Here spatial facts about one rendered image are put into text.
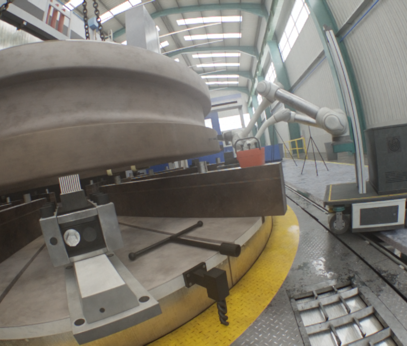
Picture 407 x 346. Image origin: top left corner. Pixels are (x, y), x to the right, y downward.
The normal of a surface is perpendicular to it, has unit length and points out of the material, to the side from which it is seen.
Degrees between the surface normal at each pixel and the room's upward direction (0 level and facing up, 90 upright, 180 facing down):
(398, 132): 90
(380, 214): 90
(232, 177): 90
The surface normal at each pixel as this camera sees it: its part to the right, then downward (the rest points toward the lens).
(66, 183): 0.60, -0.05
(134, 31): -0.14, 0.08
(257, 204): -0.50, 0.14
